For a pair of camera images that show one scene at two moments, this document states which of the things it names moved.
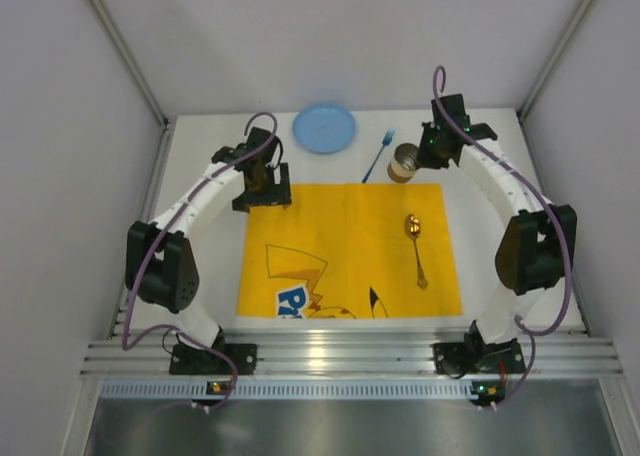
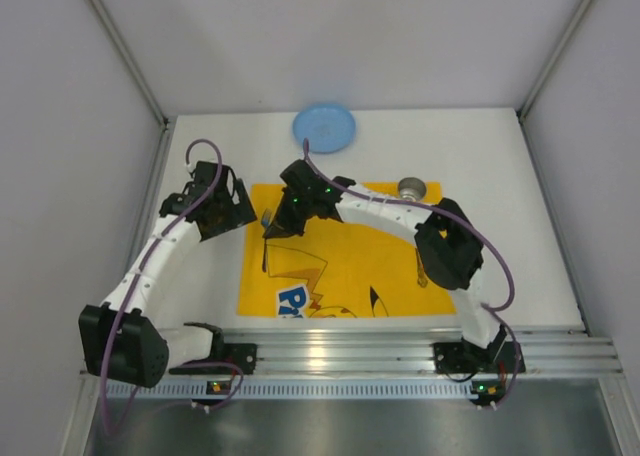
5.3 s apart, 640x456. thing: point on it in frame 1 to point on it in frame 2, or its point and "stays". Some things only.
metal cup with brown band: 404,163 to 411,188
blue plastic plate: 324,129 stays
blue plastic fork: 387,138 to 265,217
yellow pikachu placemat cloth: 341,250 stays
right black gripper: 430,152 to 288,216
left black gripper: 263,198 to 226,216
